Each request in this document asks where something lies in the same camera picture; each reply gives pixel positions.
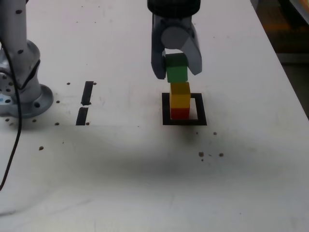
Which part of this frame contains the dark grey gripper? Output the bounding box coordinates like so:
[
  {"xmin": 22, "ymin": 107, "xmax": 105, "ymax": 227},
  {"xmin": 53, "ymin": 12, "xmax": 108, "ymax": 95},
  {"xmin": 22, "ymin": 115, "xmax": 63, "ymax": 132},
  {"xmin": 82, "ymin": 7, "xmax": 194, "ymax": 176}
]
[{"xmin": 151, "ymin": 14, "xmax": 203, "ymax": 80}]

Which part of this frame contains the green cube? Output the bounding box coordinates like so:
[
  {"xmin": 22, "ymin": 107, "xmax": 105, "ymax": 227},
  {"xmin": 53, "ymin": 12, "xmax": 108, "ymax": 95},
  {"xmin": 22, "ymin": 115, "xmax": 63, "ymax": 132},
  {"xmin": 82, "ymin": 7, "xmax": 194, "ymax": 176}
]
[{"xmin": 165, "ymin": 53, "xmax": 189, "ymax": 83}]

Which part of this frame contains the yellow cube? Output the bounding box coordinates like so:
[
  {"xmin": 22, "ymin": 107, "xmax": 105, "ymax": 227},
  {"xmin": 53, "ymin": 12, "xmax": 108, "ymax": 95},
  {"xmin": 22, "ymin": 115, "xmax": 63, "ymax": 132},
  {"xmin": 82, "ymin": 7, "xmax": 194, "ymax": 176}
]
[{"xmin": 169, "ymin": 82, "xmax": 192, "ymax": 110}]

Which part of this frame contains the red cube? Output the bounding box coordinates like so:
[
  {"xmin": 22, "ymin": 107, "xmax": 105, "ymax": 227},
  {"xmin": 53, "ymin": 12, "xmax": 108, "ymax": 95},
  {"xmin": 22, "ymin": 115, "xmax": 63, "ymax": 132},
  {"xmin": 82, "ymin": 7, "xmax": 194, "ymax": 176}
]
[{"xmin": 170, "ymin": 107, "xmax": 190, "ymax": 120}]

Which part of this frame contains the black tape square outline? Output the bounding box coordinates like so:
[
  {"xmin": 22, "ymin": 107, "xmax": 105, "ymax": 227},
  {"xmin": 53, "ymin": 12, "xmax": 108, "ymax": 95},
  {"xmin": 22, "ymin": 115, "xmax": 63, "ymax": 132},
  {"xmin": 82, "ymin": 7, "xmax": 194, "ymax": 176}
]
[{"xmin": 161, "ymin": 92, "xmax": 208, "ymax": 127}]

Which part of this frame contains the black tape strip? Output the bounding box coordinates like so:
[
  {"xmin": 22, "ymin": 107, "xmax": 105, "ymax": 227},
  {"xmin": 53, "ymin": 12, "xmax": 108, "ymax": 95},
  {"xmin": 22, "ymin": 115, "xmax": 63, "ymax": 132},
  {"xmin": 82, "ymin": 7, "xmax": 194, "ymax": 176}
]
[{"xmin": 75, "ymin": 80, "xmax": 95, "ymax": 127}]

